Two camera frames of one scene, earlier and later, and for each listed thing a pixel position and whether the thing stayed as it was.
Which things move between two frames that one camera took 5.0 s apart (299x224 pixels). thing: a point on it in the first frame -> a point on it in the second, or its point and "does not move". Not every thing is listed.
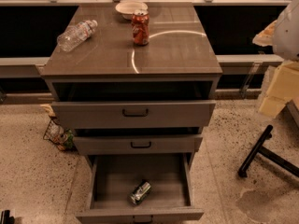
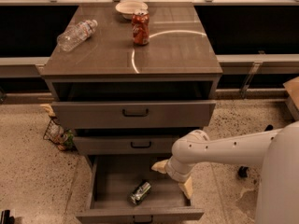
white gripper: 287,35 -> 175,171
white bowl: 127,8 does not move
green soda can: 139,192 does not move
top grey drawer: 159,114 does not move
